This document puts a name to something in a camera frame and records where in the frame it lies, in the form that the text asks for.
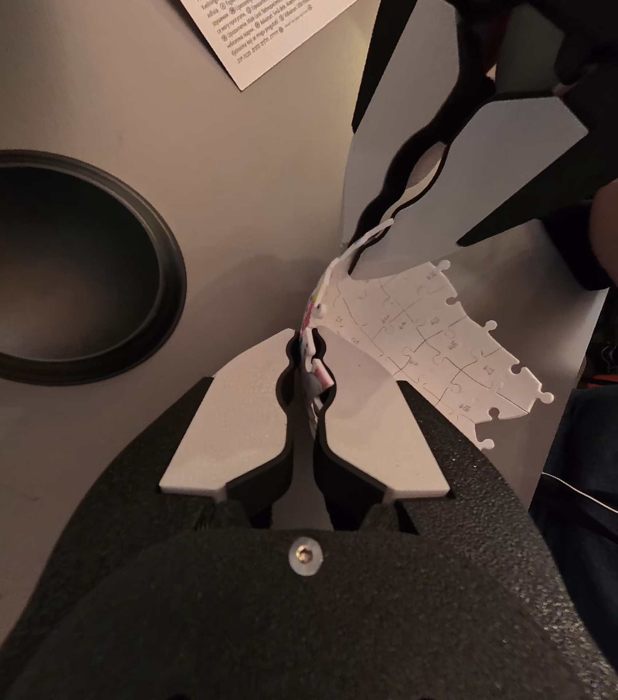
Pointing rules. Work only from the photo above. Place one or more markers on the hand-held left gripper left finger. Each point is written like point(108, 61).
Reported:
point(232, 438)

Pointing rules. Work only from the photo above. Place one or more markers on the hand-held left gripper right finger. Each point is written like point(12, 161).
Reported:
point(380, 438)

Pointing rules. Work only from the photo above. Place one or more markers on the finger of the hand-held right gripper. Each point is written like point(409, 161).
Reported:
point(495, 164)
point(397, 98)

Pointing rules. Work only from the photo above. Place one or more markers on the white puzzle piece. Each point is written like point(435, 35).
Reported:
point(418, 186)

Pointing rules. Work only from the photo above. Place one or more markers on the assembled white puzzle section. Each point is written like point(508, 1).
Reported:
point(429, 339)

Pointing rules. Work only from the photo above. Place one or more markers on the black round ball stand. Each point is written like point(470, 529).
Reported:
point(57, 263)

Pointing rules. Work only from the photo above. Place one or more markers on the white instruction leaflet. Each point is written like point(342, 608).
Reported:
point(265, 33)

